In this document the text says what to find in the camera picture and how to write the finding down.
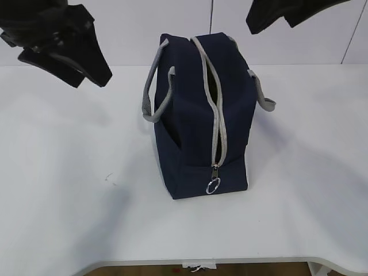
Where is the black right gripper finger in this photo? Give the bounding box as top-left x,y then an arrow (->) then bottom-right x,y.
284,0 -> 348,28
246,0 -> 290,35

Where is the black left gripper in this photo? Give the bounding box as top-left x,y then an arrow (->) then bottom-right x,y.
1,1 -> 112,88

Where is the navy insulated lunch bag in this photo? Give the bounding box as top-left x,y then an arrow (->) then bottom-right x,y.
142,33 -> 275,200

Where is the white tape under table edge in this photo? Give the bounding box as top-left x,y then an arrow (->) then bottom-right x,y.
182,260 -> 217,273

